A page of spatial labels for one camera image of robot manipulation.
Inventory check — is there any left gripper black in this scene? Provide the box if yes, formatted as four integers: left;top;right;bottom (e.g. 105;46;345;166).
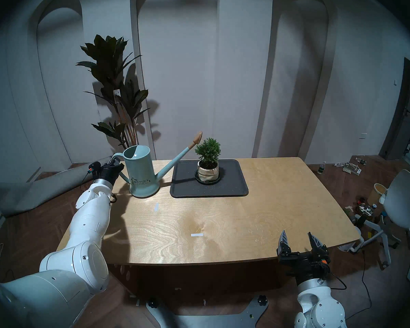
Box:
89;160;125;187

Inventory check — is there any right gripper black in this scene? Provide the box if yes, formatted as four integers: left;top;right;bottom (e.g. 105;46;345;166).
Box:
277;230;331;283

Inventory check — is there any mint green watering can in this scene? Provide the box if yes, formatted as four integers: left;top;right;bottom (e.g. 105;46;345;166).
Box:
112;131;203;199

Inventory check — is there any black plant saucer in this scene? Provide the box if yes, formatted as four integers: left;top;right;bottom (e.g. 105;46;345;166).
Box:
195;170;222;186

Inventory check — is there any pile of small bottles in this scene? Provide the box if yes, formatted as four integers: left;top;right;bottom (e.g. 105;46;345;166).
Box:
352;196;378;229

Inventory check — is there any white power strip clutter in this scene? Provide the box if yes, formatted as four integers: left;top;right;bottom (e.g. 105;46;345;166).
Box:
334;162;363;176

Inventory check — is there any dark grey tray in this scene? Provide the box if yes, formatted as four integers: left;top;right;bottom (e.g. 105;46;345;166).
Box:
170;159;249;198

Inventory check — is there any small shrub in cream pot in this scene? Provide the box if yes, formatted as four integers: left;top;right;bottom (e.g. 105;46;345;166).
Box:
195;138;221;182

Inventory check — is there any tall dark leafy houseplant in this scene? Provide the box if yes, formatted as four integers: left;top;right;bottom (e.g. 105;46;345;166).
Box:
76;34;151;150

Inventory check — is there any white office chair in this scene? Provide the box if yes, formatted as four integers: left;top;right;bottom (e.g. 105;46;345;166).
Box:
340;169;410;270

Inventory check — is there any dark grey door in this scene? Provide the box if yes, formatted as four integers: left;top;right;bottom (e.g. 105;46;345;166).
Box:
379;53;410;160

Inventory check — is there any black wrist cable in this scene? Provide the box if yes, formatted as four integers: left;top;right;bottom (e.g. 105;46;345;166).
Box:
323;271;347;291

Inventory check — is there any black floor cable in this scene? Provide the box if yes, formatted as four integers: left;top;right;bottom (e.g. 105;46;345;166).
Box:
345;250;373;321

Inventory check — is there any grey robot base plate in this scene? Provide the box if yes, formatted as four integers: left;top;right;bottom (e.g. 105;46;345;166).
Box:
146;296;270;328

